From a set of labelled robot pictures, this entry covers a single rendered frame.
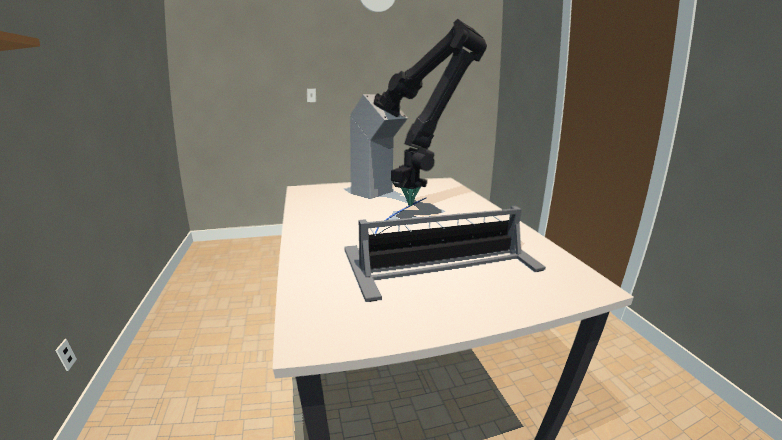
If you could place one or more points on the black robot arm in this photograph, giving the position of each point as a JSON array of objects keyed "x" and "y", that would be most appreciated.
[{"x": 408, "y": 84}]

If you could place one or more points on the grey patch panel rack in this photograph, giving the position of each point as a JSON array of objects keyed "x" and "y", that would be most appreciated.
[{"x": 405, "y": 249}]

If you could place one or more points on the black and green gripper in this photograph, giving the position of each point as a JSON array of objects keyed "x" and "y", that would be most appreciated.
[{"x": 410, "y": 190}]

